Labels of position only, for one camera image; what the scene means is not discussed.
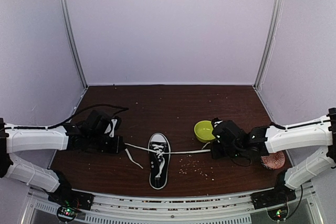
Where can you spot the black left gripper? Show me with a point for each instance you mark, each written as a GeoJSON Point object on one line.
{"type": "Point", "coordinates": [115, 149]}

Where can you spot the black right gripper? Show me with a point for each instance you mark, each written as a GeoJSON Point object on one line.
{"type": "Point", "coordinates": [216, 155]}

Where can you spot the white shoelace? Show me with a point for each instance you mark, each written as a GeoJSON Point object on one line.
{"type": "Point", "coordinates": [159, 152]}

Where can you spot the black white canvas sneaker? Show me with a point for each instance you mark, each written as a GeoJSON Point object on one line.
{"type": "Point", "coordinates": [158, 184]}

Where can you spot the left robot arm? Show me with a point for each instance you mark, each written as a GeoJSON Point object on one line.
{"type": "Point", "coordinates": [18, 143]}

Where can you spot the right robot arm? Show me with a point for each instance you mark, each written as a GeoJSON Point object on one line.
{"type": "Point", "coordinates": [316, 136]}

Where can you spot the lime green bowl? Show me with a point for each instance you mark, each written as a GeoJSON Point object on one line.
{"type": "Point", "coordinates": [203, 131]}

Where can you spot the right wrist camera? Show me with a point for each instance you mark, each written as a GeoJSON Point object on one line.
{"type": "Point", "coordinates": [217, 123]}

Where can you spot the front aluminium rail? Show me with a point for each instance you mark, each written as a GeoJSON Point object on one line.
{"type": "Point", "coordinates": [229, 208]}

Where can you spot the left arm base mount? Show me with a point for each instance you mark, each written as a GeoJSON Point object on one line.
{"type": "Point", "coordinates": [70, 203]}

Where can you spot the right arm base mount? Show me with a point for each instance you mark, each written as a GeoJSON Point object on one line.
{"type": "Point", "coordinates": [275, 201]}

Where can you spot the right aluminium frame post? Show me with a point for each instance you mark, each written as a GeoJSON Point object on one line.
{"type": "Point", "coordinates": [270, 40]}

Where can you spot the aluminium frame post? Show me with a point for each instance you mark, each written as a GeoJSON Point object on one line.
{"type": "Point", "coordinates": [72, 43]}
{"type": "Point", "coordinates": [270, 40]}

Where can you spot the left aluminium frame post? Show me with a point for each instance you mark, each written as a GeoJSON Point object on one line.
{"type": "Point", "coordinates": [72, 43]}

